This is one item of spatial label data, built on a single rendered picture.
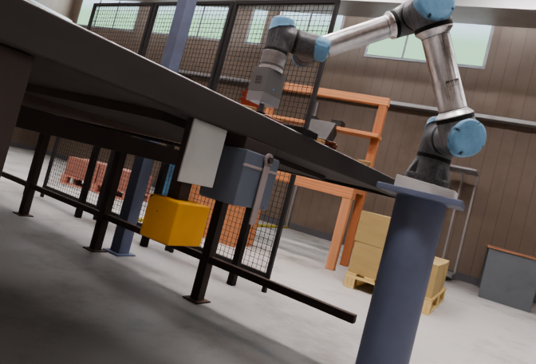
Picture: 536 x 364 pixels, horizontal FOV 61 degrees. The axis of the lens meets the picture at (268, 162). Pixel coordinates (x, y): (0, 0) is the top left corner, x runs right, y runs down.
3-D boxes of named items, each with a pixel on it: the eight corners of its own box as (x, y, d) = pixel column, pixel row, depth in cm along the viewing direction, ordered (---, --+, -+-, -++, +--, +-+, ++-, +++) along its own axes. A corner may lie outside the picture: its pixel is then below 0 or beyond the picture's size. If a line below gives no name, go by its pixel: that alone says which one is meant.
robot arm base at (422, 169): (447, 191, 162) (455, 164, 162) (448, 189, 148) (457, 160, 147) (404, 178, 167) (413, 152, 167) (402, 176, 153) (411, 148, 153)
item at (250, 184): (268, 227, 104) (288, 151, 105) (233, 223, 92) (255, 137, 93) (231, 215, 110) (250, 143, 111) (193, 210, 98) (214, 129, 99)
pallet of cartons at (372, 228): (453, 303, 491) (469, 237, 494) (426, 316, 386) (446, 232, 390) (376, 277, 541) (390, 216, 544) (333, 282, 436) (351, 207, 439)
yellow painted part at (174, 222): (200, 247, 87) (231, 129, 88) (167, 246, 80) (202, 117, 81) (171, 235, 92) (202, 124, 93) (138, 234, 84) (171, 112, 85)
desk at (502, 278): (523, 301, 691) (534, 256, 693) (533, 314, 574) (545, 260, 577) (475, 286, 721) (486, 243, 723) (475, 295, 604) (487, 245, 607)
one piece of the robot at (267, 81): (268, 65, 145) (255, 113, 144) (250, 54, 138) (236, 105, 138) (292, 65, 139) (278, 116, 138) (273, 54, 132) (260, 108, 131)
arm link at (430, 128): (441, 160, 164) (453, 125, 163) (460, 162, 150) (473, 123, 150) (411, 151, 163) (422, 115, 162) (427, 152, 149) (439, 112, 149)
